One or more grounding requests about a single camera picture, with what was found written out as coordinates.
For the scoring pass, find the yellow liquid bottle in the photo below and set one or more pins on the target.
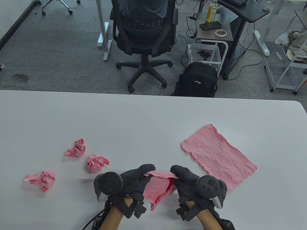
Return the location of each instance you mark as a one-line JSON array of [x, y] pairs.
[[211, 13]]

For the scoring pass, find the person's left forearm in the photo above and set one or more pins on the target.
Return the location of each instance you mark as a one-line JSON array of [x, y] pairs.
[[112, 218]]

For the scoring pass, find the black backpack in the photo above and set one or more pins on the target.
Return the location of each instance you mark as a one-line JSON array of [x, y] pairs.
[[196, 76]]

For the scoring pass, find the person's right hand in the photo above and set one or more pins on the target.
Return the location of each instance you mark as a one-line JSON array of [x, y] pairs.
[[184, 182]]

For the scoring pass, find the black standing desk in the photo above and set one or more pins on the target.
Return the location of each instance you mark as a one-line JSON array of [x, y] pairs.
[[251, 12]]

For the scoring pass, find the black hand controller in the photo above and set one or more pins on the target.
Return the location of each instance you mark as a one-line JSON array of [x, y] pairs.
[[207, 186], [110, 184]]

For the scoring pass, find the black keyboard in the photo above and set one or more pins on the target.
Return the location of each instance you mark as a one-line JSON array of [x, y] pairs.
[[237, 2]]

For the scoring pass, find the white wheeled shelf cart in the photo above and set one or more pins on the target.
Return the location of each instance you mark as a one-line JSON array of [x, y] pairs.
[[287, 76]]

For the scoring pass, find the chrome base office chair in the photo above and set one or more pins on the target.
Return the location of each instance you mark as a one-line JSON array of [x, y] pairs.
[[63, 3]]

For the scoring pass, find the small black gadget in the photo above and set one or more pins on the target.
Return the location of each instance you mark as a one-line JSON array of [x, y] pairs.
[[203, 54]]

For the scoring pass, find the grey side table white frame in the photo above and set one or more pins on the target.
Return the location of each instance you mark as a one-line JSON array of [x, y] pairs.
[[208, 34]]

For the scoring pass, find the black right hand controller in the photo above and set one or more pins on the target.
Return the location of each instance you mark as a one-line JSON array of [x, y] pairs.
[[207, 186]]

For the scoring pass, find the person's left hand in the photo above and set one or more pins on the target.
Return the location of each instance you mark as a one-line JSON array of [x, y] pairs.
[[134, 179]]

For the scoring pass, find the person's right forearm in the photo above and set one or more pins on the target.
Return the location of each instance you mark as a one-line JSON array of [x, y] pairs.
[[206, 219]]

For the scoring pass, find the black smartphone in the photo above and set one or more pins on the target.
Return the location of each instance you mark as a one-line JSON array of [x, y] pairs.
[[210, 25]]

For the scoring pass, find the white tape roll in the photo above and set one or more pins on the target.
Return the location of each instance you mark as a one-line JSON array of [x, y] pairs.
[[216, 33]]

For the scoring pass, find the black mesh office chair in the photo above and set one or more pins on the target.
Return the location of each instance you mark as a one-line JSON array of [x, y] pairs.
[[141, 48]]

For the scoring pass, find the white power strip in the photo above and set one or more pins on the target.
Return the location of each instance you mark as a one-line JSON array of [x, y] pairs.
[[189, 51]]

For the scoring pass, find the pink wrinkled paper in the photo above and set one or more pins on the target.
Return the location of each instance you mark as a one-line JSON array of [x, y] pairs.
[[156, 189], [77, 149], [215, 155], [94, 164], [44, 179]]

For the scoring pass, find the black left hand controller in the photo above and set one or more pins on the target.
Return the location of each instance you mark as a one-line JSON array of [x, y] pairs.
[[110, 184]]

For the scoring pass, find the beige cloth bundle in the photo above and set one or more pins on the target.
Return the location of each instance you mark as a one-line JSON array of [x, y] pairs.
[[297, 43]]

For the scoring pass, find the white desk leg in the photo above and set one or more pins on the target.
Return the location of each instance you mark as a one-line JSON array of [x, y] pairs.
[[102, 24], [261, 43]]

